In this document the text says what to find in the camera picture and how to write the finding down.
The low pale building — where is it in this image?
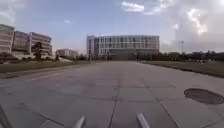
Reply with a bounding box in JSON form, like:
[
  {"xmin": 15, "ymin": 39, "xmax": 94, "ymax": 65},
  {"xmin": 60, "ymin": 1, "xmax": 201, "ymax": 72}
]
[{"xmin": 55, "ymin": 48, "xmax": 80, "ymax": 59}]

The grass strip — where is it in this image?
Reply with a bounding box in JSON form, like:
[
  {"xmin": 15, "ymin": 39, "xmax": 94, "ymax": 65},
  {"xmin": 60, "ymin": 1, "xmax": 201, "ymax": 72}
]
[
  {"xmin": 139, "ymin": 60, "xmax": 224, "ymax": 79},
  {"xmin": 0, "ymin": 59, "xmax": 101, "ymax": 76}
]

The robot's own part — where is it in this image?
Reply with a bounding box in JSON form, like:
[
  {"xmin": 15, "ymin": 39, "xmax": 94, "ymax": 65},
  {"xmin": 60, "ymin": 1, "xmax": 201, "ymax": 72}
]
[
  {"xmin": 135, "ymin": 112, "xmax": 151, "ymax": 128},
  {"xmin": 72, "ymin": 115, "xmax": 87, "ymax": 128}
]

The round dark manhole cover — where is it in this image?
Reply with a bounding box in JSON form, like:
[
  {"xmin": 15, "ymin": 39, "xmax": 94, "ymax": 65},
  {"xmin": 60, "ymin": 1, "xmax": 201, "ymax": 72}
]
[{"xmin": 183, "ymin": 87, "xmax": 224, "ymax": 106}]

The row of dark trees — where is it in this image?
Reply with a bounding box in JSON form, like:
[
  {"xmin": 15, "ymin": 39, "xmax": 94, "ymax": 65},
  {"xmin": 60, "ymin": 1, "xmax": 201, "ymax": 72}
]
[{"xmin": 136, "ymin": 50, "xmax": 224, "ymax": 62}]

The row of bushes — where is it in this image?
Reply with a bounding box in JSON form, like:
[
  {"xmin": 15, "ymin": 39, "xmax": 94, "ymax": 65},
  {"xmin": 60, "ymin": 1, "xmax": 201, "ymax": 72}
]
[{"xmin": 0, "ymin": 41, "xmax": 88, "ymax": 63}]

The stepped multi-storey building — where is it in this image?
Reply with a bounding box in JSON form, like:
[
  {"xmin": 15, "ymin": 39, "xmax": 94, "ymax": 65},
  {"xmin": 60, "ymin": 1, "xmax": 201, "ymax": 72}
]
[{"xmin": 0, "ymin": 23, "xmax": 53, "ymax": 58}]

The grey concrete slab pavement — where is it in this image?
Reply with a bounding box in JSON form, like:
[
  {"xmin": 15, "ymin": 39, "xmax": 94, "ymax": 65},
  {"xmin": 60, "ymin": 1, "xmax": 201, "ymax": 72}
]
[{"xmin": 0, "ymin": 60, "xmax": 224, "ymax": 128}]

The large grey glass-fronted building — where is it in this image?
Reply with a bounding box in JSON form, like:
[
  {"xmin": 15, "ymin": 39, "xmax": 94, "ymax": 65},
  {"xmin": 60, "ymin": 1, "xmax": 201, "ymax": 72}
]
[{"xmin": 86, "ymin": 34, "xmax": 161, "ymax": 60}]

